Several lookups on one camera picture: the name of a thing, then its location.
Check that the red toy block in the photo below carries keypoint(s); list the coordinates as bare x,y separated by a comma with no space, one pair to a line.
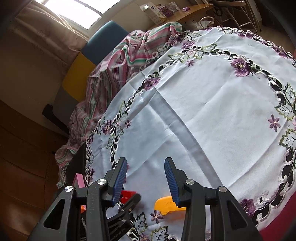
128,194

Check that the white embroidered tablecloth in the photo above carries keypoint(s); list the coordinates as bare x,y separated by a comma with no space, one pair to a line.
208,115

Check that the red cloth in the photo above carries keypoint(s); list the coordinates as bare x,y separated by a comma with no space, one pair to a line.
279,222

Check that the white carton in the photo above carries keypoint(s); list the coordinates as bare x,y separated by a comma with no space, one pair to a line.
152,12

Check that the yellow toy block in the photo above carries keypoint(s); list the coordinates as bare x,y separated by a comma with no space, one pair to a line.
164,205

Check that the wooden side table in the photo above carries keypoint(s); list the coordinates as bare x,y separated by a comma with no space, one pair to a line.
185,15

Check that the window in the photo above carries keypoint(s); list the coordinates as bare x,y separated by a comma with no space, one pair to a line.
74,11

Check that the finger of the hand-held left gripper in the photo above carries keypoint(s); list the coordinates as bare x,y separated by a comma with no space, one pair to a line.
127,207

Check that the striped pink green blanket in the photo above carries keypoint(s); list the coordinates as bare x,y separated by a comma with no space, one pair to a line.
111,76

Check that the grey yellow blue headboard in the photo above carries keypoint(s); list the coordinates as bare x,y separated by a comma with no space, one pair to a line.
76,76

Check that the beige patterned curtain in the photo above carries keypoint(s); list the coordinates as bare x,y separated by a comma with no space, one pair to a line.
41,34

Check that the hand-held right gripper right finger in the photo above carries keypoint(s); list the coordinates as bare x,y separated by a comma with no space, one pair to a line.
172,183

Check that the metal frame chair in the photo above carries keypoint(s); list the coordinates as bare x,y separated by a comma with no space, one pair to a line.
233,11

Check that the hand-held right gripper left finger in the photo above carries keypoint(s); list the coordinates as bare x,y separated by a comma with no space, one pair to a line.
120,183

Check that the wooden wardrobe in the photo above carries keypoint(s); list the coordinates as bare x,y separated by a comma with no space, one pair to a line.
23,173

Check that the pink cardboard box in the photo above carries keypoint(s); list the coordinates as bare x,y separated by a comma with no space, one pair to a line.
79,180

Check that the small pink carton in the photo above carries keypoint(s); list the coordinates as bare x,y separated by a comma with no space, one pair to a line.
170,8

